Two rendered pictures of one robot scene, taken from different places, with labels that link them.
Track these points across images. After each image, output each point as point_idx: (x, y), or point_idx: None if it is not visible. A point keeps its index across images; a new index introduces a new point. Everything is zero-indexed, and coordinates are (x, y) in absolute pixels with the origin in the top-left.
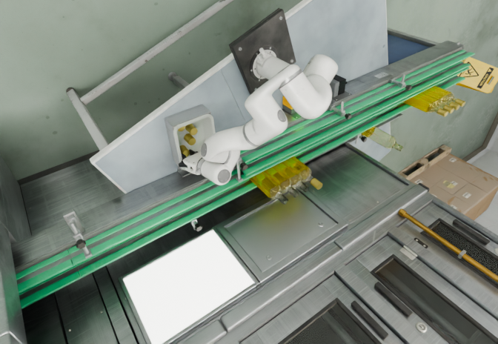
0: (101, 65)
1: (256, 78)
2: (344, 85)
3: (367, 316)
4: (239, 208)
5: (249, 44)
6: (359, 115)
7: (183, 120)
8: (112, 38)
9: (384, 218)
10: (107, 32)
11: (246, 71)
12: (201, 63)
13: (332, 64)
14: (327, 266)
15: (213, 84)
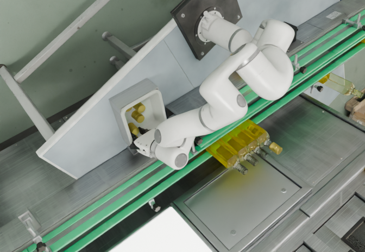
0: (31, 36)
1: (202, 42)
2: (296, 33)
3: None
4: (195, 178)
5: (192, 9)
6: (314, 63)
7: (130, 100)
8: (38, 6)
9: (350, 177)
10: (33, 0)
11: (190, 37)
12: (135, 18)
13: (288, 32)
14: (296, 237)
15: (156, 55)
